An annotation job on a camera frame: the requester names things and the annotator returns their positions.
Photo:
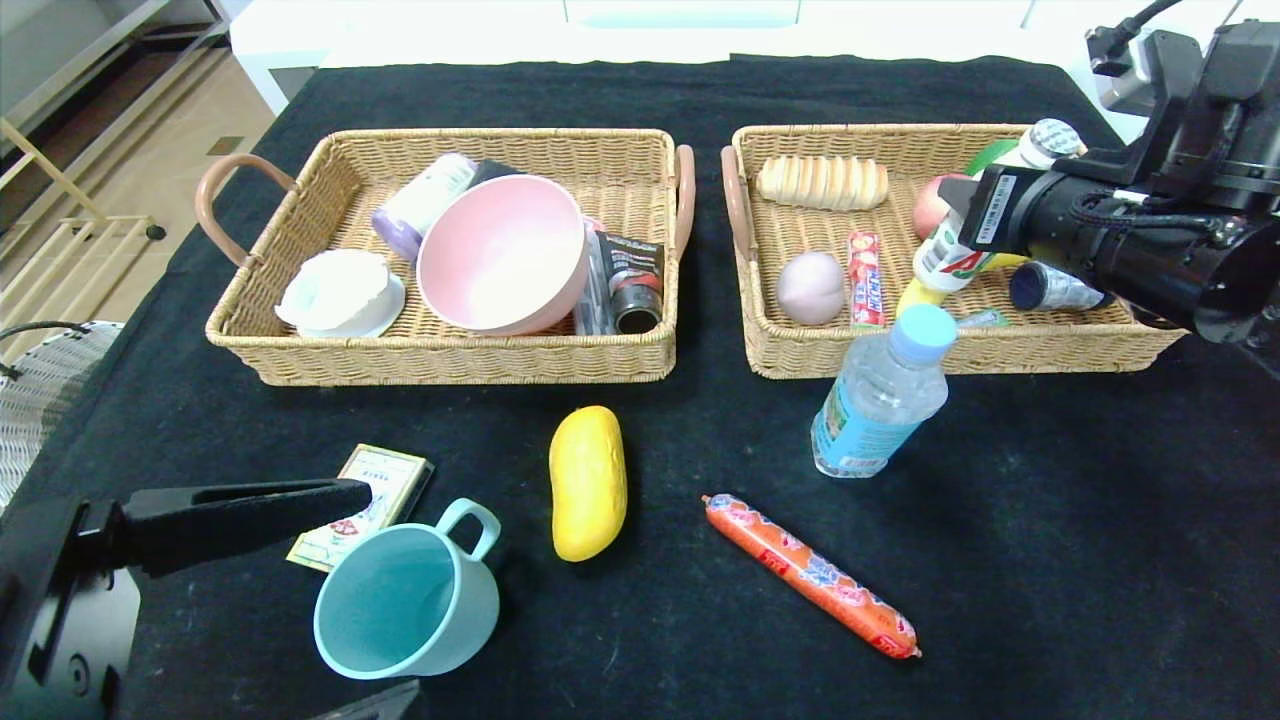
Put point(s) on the teal plastic mug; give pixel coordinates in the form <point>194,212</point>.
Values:
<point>400,600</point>

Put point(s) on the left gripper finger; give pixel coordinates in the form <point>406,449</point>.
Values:
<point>385,705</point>

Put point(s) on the grey shelf unit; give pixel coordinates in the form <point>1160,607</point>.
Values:
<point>100,45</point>

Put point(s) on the black table cloth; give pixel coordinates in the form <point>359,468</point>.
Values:
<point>700,450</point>

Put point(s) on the yellow mango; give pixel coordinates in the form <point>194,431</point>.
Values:
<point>588,485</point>

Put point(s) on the yellow banana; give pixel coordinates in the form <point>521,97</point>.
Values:
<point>912,298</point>

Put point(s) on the white bottle purple cap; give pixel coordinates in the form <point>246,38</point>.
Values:
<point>425,203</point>

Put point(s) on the wicker basket holding pink bowl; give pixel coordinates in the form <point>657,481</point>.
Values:
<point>450,365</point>

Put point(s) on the water bottle blue cap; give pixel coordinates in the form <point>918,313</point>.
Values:
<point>880,400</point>

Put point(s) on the orange sausage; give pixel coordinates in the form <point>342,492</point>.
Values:
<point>810,575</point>

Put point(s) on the pink bowl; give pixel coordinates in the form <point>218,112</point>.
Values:
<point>500,258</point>

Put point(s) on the pale pink peach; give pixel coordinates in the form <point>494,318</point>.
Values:
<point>810,288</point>

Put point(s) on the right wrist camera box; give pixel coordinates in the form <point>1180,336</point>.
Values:
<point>1120,90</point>

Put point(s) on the wicker basket holding food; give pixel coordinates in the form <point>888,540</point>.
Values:
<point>800,350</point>

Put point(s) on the white cabinet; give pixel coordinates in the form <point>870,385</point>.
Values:
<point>400,30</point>

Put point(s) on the playing card box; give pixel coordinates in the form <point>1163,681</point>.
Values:
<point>390,480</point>

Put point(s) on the red candy pack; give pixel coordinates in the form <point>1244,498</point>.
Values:
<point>866,283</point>

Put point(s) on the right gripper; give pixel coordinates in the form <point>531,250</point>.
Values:
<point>993,208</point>

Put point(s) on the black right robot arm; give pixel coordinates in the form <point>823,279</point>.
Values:
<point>1180,270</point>

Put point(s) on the small silver jar black cap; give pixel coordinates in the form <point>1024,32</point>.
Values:
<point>1050,288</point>

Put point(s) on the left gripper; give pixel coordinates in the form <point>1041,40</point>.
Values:
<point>97,530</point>

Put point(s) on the white ceramic dish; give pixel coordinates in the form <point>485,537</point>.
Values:
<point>340,293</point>

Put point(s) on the black packaged item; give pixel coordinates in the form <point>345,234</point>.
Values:
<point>630,265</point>

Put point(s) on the green mango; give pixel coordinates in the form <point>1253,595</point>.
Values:
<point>992,155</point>

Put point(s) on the white milk drink bottle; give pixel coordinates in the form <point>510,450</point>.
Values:
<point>945,262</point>

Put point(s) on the ridged bread loaf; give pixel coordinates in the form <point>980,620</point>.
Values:
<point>820,183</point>

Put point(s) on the wooden rack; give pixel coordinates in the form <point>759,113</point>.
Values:
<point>40,157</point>

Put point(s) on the red peach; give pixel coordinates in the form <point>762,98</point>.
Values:
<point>930,210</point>

